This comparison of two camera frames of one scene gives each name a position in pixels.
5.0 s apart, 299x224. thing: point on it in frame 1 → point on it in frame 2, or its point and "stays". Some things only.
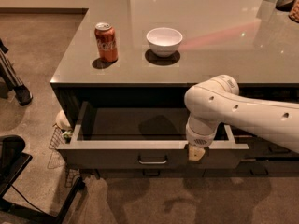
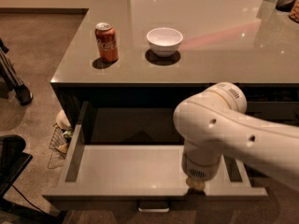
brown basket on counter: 294,10 stays
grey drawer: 141,134 → 148,174
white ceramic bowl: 163,41 stays
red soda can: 106,39 stays
